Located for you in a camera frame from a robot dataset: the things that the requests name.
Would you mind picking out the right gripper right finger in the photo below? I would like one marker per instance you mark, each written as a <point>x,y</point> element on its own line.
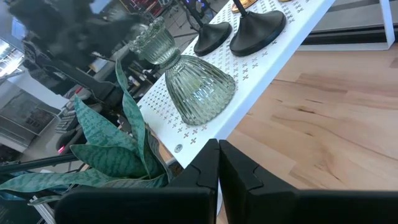
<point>295,208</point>

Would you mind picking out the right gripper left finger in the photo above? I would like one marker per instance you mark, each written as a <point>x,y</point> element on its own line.
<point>140,208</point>

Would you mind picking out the clear ribbed glass vase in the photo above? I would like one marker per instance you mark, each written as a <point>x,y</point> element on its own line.
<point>199,90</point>

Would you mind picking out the black candlestick holder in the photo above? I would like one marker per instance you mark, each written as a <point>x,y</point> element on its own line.
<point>258,34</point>
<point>213,39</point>

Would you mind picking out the gold candlestick holder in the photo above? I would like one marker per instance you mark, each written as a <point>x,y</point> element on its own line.
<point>252,3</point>
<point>284,1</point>

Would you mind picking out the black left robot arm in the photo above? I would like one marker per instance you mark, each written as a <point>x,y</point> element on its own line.
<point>68,28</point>

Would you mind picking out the green snake plant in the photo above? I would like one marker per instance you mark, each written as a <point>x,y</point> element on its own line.
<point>102,130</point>

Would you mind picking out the white perforated metal shelf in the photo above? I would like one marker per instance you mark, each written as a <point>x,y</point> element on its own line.
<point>248,77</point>

